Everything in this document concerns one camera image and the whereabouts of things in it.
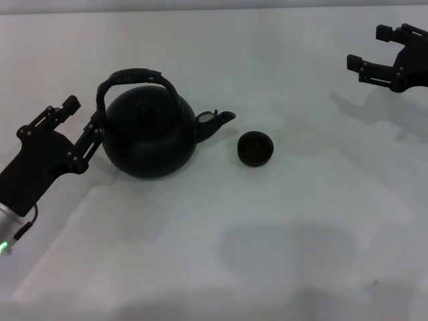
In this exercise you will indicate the black round teapot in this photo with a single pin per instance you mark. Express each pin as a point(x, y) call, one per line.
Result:
point(147, 147)

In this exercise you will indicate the small dark teacup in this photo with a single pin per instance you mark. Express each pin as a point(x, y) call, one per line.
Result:
point(255, 148)

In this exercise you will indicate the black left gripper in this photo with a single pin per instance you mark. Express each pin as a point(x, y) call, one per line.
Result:
point(36, 164)

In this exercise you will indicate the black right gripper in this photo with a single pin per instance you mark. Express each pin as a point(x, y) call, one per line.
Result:
point(413, 67)

